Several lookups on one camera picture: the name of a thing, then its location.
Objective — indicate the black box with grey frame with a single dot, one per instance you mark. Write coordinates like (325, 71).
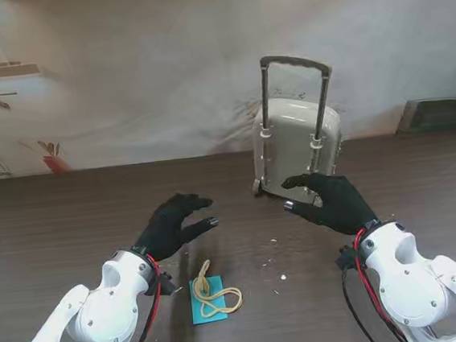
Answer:
(441, 116)

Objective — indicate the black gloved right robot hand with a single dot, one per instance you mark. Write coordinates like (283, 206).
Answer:
(340, 204)

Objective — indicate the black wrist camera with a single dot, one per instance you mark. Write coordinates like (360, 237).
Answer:
(347, 258)
(164, 284)

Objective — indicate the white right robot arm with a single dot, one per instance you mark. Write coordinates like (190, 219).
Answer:
(404, 283)

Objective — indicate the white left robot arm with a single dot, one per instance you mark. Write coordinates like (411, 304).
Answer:
(103, 300)

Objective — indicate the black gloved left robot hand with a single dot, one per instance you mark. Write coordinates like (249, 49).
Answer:
(165, 233)

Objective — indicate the printed backdrop cloth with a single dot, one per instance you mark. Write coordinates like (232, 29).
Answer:
(161, 64)

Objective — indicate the teal paper luggage tag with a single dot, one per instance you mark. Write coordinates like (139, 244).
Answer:
(199, 315)

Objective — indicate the beige mini trolley suitcase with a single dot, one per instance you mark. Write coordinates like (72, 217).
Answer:
(289, 141)

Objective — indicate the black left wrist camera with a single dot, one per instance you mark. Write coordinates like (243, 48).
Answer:
(164, 284)

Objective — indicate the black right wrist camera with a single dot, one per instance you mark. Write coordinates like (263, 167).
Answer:
(347, 258)

